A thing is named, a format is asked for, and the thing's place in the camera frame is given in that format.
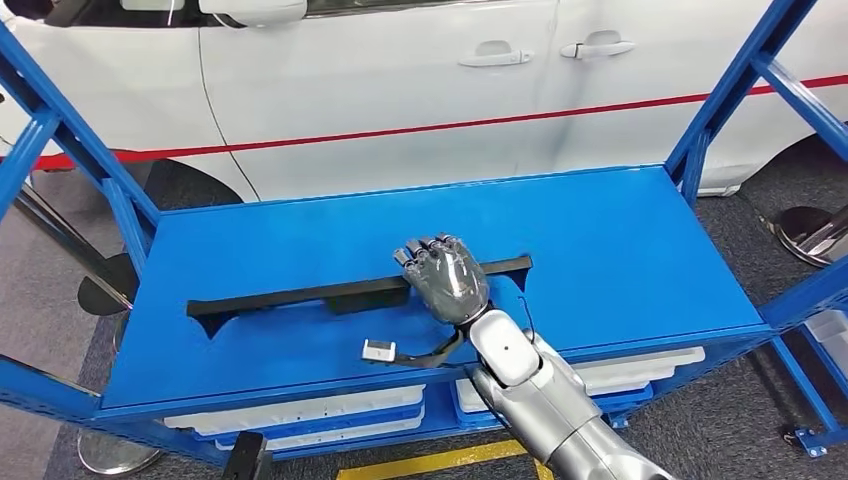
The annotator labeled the black plastic bracket part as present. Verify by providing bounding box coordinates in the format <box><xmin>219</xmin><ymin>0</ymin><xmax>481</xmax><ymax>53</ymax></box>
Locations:
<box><xmin>186</xmin><ymin>254</ymin><xmax>534</xmax><ymax>340</ymax></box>

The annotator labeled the black camera bracket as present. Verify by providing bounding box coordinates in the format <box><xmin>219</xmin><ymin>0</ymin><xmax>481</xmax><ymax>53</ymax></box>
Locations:
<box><xmin>394</xmin><ymin>329</ymin><xmax>466</xmax><ymax>370</ymax></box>

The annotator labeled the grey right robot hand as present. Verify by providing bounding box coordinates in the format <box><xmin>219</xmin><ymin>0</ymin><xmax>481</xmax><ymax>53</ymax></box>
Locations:
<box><xmin>393</xmin><ymin>233</ymin><xmax>492</xmax><ymax>327</ymax></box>

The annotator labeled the yellow floor tape square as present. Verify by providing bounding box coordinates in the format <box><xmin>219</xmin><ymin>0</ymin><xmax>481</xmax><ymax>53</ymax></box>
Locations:
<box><xmin>336</xmin><ymin>439</ymin><xmax>554</xmax><ymax>480</ymax></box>

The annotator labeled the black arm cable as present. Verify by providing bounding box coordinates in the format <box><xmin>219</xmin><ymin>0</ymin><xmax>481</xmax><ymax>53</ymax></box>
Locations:
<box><xmin>516</xmin><ymin>296</ymin><xmax>539</xmax><ymax>347</ymax></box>

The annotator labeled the dark base stanchion post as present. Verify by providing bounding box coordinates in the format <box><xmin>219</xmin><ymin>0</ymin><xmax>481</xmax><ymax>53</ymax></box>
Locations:
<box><xmin>11</xmin><ymin>185</ymin><xmax>140</xmax><ymax>317</ymax></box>
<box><xmin>768</xmin><ymin>201</ymin><xmax>848</xmax><ymax>270</ymax></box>

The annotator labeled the white car with red stripe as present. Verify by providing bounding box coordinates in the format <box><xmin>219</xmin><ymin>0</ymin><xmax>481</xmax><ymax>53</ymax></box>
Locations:
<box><xmin>0</xmin><ymin>0</ymin><xmax>848</xmax><ymax>203</ymax></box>

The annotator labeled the white plastic bin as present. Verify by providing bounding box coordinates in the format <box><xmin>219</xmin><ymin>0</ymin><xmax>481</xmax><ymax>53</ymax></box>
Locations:
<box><xmin>163</xmin><ymin>384</ymin><xmax>427</xmax><ymax>437</ymax></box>
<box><xmin>457</xmin><ymin>377</ymin><xmax>664</xmax><ymax>412</ymax></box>
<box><xmin>572</xmin><ymin>345</ymin><xmax>707</xmax><ymax>393</ymax></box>
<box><xmin>804</xmin><ymin>309</ymin><xmax>848</xmax><ymax>379</ymax></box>
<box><xmin>215</xmin><ymin>418</ymin><xmax>427</xmax><ymax>453</ymax></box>

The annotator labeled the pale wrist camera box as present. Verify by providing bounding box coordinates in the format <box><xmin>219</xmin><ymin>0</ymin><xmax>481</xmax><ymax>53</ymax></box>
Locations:
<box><xmin>362</xmin><ymin>339</ymin><xmax>397</xmax><ymax>364</ymax></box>

